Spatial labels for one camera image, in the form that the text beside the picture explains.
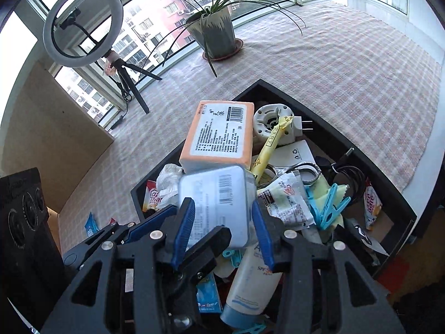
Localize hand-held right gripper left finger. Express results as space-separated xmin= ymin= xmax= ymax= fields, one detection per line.
xmin=40 ymin=198 xmax=196 ymax=334

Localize potted plant grey pot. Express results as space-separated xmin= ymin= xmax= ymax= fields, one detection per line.
xmin=149 ymin=0 xmax=306 ymax=77

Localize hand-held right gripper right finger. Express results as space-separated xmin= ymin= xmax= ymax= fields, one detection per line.
xmin=251 ymin=200 xmax=406 ymax=334

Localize blue flat packet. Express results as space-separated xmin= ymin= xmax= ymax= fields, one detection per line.
xmin=196 ymin=271 xmax=223 ymax=314

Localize white ring light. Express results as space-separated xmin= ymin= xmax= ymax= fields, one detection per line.
xmin=47 ymin=0 xmax=124 ymax=67

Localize red yellow creamer packet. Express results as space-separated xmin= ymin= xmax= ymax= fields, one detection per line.
xmin=142 ymin=180 xmax=165 ymax=213

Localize yellow tube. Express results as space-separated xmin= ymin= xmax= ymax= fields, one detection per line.
xmin=250 ymin=115 xmax=296 ymax=181

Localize metal scissors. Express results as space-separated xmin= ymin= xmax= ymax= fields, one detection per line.
xmin=275 ymin=162 xmax=320 ymax=185

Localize black ring light cable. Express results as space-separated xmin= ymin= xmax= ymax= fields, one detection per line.
xmin=110 ymin=77 xmax=133 ymax=131

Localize white card box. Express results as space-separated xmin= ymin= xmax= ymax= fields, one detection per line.
xmin=269 ymin=140 xmax=322 ymax=168

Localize blue white wipe packet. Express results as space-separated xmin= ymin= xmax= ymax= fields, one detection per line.
xmin=84 ymin=212 xmax=100 ymax=239

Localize small red white creamer packet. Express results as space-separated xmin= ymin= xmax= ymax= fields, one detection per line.
xmin=363 ymin=181 xmax=383 ymax=230

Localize pink checked tablecloth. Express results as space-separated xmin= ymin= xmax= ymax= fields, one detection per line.
xmin=57 ymin=0 xmax=445 ymax=251

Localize blue clothespin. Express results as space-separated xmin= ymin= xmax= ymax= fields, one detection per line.
xmin=306 ymin=183 xmax=352 ymax=230

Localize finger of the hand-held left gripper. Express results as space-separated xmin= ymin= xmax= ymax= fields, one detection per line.
xmin=87 ymin=205 xmax=179 ymax=247
xmin=153 ymin=226 xmax=232 ymax=334

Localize clear plastic box with barcode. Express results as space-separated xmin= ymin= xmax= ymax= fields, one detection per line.
xmin=178 ymin=165 xmax=258 ymax=249

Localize white sunscreen bottle blue cap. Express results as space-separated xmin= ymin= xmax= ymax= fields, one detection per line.
xmin=221 ymin=240 xmax=284 ymax=329

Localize white plastic bag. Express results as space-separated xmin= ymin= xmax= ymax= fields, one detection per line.
xmin=156 ymin=163 xmax=185 ymax=209

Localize black coiled cable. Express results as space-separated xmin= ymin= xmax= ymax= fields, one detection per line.
xmin=320 ymin=148 xmax=367 ymax=202

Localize orange rectangular packet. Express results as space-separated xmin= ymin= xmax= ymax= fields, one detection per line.
xmin=179 ymin=101 xmax=256 ymax=175

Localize black storage box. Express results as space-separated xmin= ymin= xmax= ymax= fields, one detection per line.
xmin=130 ymin=79 xmax=418 ymax=334

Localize white plug-in night light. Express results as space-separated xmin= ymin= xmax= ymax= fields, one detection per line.
xmin=253 ymin=104 xmax=313 ymax=145

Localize brown plant saucer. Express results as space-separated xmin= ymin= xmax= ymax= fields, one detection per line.
xmin=202 ymin=40 xmax=243 ymax=61

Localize yellow green cloth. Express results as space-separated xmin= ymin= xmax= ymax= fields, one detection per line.
xmin=306 ymin=172 xmax=350 ymax=216

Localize small light blue clip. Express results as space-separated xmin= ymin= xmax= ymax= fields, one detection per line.
xmin=222 ymin=249 xmax=242 ymax=267

